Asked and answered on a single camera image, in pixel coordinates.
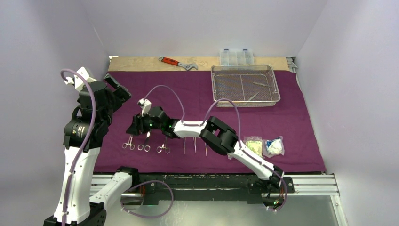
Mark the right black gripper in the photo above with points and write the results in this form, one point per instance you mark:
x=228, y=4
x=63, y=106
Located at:
x=140, y=121

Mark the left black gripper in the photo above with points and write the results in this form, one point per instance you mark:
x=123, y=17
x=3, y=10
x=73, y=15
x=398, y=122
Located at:
x=119, y=95

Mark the purple cloth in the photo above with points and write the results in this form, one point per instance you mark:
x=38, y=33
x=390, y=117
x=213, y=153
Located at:
x=188, y=95

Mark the steel surgical scissors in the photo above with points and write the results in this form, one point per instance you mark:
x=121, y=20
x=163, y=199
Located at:
x=144, y=146

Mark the steel hemostat clamp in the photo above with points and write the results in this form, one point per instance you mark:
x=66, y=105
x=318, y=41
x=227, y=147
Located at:
x=129, y=144
x=163, y=147

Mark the clear plastic compartment box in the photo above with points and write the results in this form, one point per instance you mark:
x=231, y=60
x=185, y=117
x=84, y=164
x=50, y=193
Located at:
x=236, y=57

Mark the metal wire mesh tray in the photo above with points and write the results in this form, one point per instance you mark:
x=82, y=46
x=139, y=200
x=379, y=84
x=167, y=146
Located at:
x=234, y=84

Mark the green white gauze packet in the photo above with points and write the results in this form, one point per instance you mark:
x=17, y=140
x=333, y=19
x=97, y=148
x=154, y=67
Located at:
x=255, y=144

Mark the steel scalpel handle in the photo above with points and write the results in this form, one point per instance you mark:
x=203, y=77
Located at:
x=251, y=98
x=261, y=84

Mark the blue white gauze packet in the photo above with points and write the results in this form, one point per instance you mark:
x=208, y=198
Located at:
x=273, y=147

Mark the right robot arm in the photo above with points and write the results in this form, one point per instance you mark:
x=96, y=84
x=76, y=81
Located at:
x=219, y=136

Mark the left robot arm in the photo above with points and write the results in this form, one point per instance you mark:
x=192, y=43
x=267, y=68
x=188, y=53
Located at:
x=83, y=139

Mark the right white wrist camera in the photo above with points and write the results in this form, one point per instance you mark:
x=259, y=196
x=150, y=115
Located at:
x=145, y=105

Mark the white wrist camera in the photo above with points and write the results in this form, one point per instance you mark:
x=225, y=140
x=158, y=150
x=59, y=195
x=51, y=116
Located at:
x=76, y=81
x=145, y=105

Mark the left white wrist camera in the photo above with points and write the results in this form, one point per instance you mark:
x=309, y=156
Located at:
x=76, y=81

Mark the orange handled adjustable wrench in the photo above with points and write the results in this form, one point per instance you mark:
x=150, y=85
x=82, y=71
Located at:
x=170, y=61

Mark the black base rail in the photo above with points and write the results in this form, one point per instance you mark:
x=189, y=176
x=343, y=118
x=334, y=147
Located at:
x=245, y=187

